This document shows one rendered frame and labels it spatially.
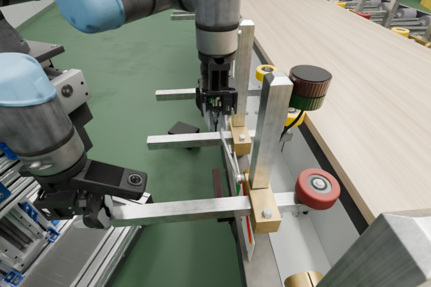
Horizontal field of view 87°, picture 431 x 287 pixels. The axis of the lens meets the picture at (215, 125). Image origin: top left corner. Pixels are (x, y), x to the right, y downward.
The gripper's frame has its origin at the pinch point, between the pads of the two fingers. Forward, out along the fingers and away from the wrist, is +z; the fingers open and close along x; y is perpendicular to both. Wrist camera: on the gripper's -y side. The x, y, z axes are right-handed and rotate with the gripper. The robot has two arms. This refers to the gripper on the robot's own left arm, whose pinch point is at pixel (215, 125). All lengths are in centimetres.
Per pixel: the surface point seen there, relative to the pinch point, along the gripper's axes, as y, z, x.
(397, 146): 9.1, 2.0, 42.5
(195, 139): -6.0, 9.9, -5.2
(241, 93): -9.5, -3.0, 8.0
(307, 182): 17.2, 1.7, 16.9
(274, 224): 22.8, 6.6, 9.4
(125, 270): -2, 92, -45
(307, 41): -60, 2, 49
